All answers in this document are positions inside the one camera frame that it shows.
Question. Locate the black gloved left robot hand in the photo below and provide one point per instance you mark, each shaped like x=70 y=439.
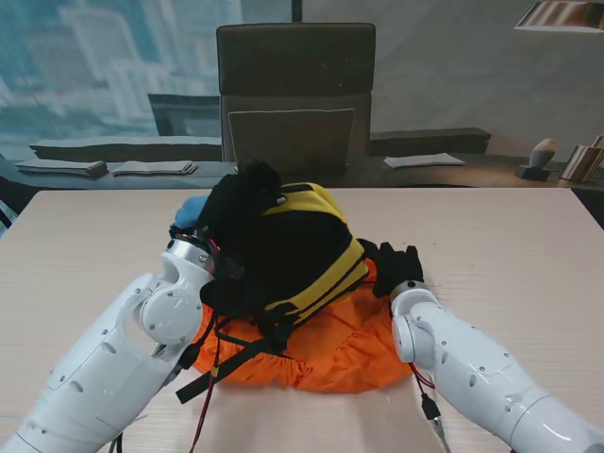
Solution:
x=236 y=198

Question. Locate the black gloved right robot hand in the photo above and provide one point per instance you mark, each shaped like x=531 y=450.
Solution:
x=398 y=269

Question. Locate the blue and yellow backpack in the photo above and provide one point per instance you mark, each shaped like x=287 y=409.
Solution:
x=340 y=222

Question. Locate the orange rain cover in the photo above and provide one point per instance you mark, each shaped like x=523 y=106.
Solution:
x=340 y=349

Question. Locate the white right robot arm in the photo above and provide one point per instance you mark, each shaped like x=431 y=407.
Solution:
x=472 y=349

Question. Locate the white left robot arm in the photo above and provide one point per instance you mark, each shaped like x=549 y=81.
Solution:
x=118 y=354

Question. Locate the fanned grey paper stack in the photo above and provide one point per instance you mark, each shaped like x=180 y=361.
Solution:
x=156 y=167

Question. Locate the dark background desk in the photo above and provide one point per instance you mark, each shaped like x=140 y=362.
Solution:
x=401 y=181

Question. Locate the white paper sheet stack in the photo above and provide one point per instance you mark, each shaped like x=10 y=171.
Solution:
x=422 y=160

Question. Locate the long dark slab shelf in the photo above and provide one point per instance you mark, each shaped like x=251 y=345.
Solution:
x=118 y=148

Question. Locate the short dark slab shelf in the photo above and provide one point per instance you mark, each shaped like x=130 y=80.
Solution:
x=424 y=140

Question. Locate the dark office chair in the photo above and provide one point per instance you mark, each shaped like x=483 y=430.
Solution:
x=295 y=61

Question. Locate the thick grey paper stack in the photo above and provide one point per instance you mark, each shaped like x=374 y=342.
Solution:
x=61 y=167

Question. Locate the egg shaped vase on base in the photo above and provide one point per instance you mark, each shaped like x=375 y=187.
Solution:
x=542 y=151

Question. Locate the leaning brown books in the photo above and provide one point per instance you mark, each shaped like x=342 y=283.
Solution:
x=582 y=162

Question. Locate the copper lamp shade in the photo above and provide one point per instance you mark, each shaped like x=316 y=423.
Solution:
x=561 y=16

